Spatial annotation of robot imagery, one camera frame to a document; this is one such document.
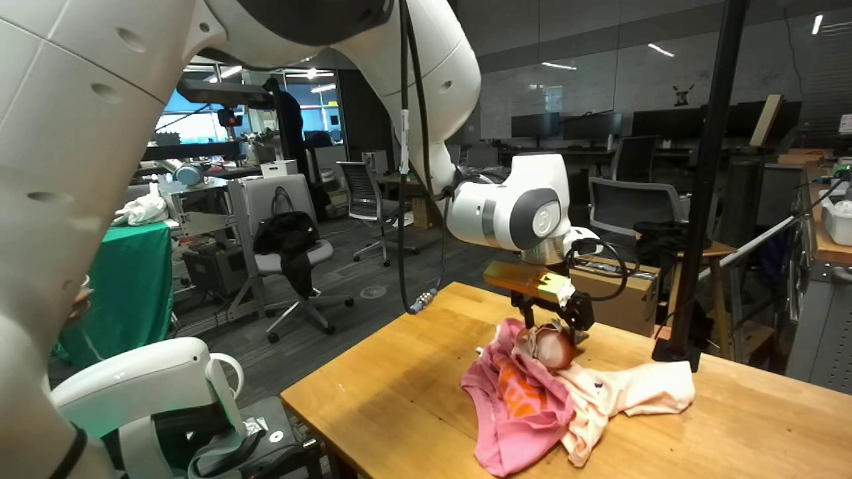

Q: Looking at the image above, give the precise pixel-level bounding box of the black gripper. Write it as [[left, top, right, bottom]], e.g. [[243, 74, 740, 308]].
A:
[[511, 292, 593, 342]]

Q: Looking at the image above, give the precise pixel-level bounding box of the red plush radish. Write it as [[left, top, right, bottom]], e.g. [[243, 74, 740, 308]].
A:
[[523, 326, 579, 369]]

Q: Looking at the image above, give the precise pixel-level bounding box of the peach t-shirt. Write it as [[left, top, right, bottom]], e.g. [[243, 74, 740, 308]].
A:
[[559, 363, 696, 469]]

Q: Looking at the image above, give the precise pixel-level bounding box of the pink t-shirt orange print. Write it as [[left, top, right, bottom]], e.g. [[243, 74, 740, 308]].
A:
[[462, 320, 576, 479]]

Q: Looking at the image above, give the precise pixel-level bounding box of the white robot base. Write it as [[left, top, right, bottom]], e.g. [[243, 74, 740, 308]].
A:
[[50, 338, 323, 479]]

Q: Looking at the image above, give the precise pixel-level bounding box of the cardboard box on floor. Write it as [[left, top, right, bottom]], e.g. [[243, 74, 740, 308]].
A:
[[569, 255, 660, 335]]

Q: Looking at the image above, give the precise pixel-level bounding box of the black metal pole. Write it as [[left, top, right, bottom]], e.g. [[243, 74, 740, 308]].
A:
[[652, 0, 752, 369]]

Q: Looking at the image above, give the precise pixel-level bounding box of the grey mesh office chair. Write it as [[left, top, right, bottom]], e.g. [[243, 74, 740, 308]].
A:
[[588, 175, 689, 236]]

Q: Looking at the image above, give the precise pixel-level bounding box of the black office chair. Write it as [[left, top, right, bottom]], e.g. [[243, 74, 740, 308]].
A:
[[254, 187, 334, 343]]

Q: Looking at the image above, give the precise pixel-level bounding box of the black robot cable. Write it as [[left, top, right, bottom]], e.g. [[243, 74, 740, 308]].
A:
[[394, 0, 448, 318]]

